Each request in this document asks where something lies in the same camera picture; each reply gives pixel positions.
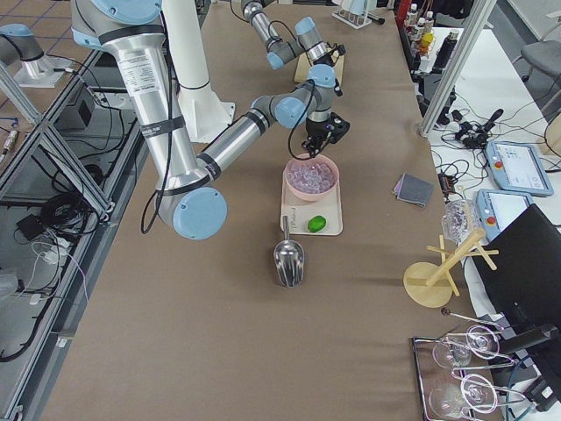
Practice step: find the teach pendant with red button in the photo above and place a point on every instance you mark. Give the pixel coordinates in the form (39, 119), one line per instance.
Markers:
(516, 167)

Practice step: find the metal wine glass rack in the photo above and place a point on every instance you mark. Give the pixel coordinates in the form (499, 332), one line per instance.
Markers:
(512, 404)

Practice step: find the wooden stand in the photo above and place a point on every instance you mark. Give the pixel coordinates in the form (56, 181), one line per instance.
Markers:
(432, 285)

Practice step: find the green lime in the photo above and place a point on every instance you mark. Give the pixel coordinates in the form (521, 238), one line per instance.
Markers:
(316, 223)

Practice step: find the wine glass upper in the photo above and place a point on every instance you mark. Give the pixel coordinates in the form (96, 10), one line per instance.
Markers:
(456, 350)

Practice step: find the black monitor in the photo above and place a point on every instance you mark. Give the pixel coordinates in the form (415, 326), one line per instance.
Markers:
(525, 286)

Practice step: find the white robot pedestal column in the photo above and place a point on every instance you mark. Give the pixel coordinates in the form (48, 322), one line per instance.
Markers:
(205, 114)

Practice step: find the metal ice scoop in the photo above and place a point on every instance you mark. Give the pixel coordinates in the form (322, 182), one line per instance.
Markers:
(289, 258)

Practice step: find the pink bowl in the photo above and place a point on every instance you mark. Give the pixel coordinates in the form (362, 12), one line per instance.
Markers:
(312, 197)

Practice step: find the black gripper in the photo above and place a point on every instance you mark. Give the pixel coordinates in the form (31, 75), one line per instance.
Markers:
(315, 129)
(330, 57)

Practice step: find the wine glass lower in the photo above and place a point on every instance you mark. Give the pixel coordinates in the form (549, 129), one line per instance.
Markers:
(467, 399)

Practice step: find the grey folded cloth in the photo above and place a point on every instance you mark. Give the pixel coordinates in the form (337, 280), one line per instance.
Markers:
(410, 189)

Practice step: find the pile of clear ice cubes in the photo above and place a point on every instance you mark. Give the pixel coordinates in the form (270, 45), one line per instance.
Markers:
(310, 177)

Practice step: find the aluminium frame post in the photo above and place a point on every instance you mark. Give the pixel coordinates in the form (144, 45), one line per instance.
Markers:
(475, 23)

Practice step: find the cream plastic tray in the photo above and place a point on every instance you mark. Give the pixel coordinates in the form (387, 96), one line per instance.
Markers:
(300, 212)

